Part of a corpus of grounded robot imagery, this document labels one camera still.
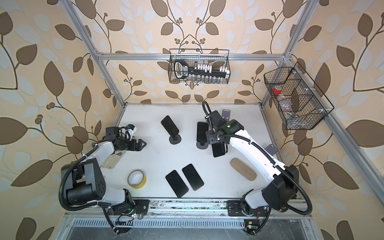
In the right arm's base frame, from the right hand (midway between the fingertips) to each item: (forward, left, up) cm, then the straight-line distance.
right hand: (215, 136), depth 79 cm
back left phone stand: (+9, +25, -18) cm, 32 cm away
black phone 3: (+14, +27, -7) cm, 31 cm away
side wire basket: (+9, -42, +15) cm, 46 cm away
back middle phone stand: (+6, +7, -19) cm, 21 cm away
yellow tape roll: (-19, +41, -17) cm, 48 cm away
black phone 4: (+9, +7, -3) cm, 11 cm away
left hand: (+5, +48, -11) cm, 50 cm away
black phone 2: (-18, +23, -20) cm, 35 cm away
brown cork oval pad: (-15, -19, -17) cm, 29 cm away
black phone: (-14, +13, -19) cm, 28 cm away
